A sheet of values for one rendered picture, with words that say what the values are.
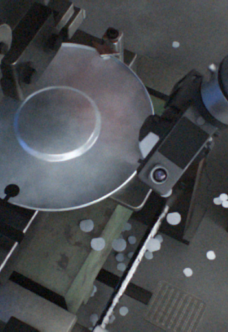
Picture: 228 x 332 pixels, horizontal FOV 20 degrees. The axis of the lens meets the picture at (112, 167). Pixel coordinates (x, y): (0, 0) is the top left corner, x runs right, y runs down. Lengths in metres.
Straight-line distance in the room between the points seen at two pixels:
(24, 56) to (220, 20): 1.37
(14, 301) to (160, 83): 0.46
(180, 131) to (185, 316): 0.78
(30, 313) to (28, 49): 0.41
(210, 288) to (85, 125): 0.84
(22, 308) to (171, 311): 0.56
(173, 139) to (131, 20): 1.35
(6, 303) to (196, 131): 0.42
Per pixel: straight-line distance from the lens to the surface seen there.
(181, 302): 1.51
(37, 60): 0.85
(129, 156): 0.94
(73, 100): 0.98
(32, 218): 0.99
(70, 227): 1.04
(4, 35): 0.79
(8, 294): 1.02
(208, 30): 2.10
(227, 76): 0.70
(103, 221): 1.04
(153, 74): 1.19
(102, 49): 1.04
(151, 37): 2.07
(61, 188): 0.92
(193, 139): 0.78
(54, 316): 1.00
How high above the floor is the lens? 1.61
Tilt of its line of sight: 62 degrees down
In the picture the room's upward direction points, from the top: 2 degrees counter-clockwise
